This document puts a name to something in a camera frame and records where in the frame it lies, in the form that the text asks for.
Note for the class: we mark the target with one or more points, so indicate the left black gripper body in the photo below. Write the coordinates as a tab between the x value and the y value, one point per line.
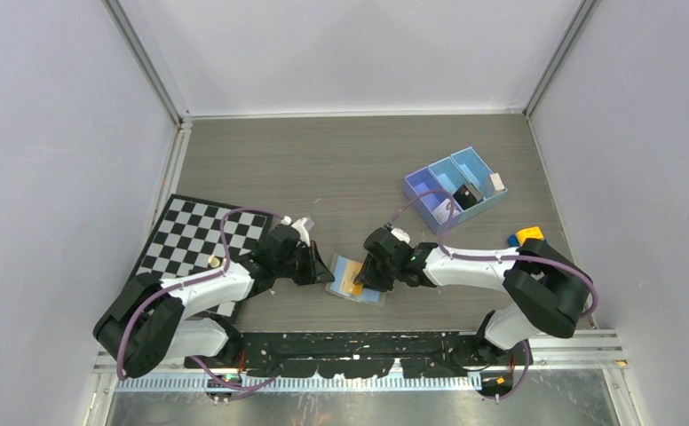
297	267

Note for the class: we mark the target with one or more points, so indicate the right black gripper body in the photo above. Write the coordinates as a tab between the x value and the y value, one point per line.
387	273

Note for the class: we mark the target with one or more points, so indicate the orange VIP card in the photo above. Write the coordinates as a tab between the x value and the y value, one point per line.
349	285

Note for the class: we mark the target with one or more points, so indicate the grey blue card holder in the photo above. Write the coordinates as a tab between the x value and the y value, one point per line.
369	296

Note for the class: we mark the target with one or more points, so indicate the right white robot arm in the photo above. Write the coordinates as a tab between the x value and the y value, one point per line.
548	293

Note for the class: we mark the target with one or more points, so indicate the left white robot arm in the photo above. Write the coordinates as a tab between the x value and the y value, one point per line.
153	319

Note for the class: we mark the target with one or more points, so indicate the black card in tray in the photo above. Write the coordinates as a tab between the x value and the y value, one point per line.
467	196

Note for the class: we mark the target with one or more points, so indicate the white card in tray end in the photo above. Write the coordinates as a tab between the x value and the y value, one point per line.
496	183

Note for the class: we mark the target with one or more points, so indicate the gold coin on board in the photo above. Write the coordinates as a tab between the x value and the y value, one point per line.
215	261

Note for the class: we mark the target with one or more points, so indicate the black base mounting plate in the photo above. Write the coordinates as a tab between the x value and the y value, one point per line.
354	355

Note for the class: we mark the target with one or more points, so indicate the black white checkerboard mat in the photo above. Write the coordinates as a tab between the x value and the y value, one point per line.
187	234

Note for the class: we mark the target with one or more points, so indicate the blue three-compartment tray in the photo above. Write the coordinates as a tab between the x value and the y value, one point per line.
429	186

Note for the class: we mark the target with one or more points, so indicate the yellow blue toy block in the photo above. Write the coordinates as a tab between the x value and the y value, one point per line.
520	237

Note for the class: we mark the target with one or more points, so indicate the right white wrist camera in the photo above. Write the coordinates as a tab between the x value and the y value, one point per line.
400	235

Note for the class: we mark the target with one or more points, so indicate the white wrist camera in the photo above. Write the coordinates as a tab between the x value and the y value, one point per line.
303	226
400	235

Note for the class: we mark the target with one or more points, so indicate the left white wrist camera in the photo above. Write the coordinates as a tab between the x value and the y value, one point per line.
303	226

